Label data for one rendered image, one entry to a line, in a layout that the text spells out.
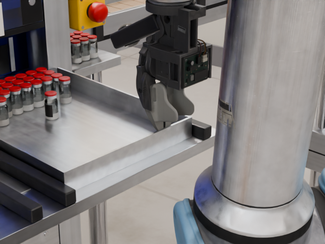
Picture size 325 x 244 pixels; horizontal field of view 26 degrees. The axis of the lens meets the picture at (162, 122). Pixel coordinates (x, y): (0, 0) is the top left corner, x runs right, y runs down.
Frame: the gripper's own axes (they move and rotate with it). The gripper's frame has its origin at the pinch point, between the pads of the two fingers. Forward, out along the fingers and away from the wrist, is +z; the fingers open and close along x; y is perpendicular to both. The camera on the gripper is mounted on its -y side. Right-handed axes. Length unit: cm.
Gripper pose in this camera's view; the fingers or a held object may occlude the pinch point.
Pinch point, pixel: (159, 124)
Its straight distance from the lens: 109.2
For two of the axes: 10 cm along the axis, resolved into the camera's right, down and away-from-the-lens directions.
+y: 7.3, 2.8, -6.2
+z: 0.0, 9.1, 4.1
